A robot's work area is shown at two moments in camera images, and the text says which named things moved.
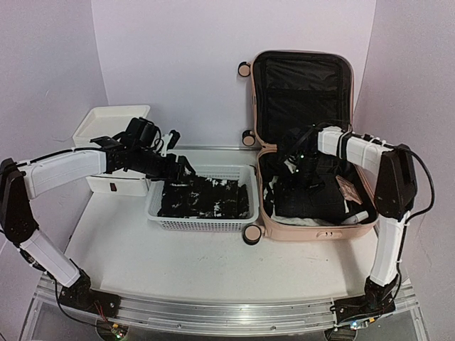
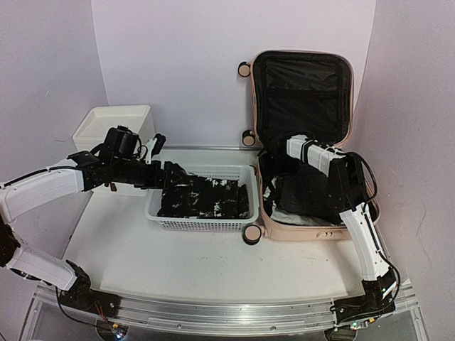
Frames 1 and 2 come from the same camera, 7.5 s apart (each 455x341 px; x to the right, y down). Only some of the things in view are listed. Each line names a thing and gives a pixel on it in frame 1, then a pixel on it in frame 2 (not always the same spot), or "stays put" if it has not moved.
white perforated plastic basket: x=244 y=174 stays put
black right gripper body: x=306 y=174 -> x=284 y=164
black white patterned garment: x=204 y=198 stays put
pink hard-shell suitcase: x=294 y=91 stays put
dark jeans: x=323 y=200 stays put
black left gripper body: x=155 y=170 -> x=145 y=180
